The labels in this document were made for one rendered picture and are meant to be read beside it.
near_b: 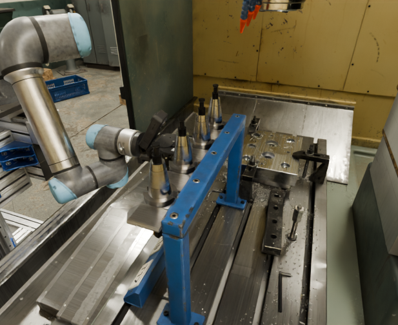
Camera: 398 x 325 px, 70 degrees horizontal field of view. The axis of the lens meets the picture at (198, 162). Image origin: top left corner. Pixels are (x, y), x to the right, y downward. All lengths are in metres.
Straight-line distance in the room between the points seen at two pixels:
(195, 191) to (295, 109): 1.54
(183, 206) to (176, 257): 0.09
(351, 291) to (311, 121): 1.07
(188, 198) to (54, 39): 0.56
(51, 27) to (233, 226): 0.75
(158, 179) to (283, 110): 1.56
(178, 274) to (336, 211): 1.08
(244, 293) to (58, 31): 0.82
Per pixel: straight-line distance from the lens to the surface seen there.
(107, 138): 0.82
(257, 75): 2.03
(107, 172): 0.86
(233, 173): 0.92
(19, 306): 1.18
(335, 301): 1.20
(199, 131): 0.68
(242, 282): 0.81
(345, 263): 1.32
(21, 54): 0.86
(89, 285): 1.07
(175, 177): 0.59
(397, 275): 1.00
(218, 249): 0.87
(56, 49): 0.89
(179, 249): 0.51
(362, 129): 2.14
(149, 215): 0.51
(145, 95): 1.55
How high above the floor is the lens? 1.56
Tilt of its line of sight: 33 degrees down
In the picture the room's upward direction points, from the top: straight up
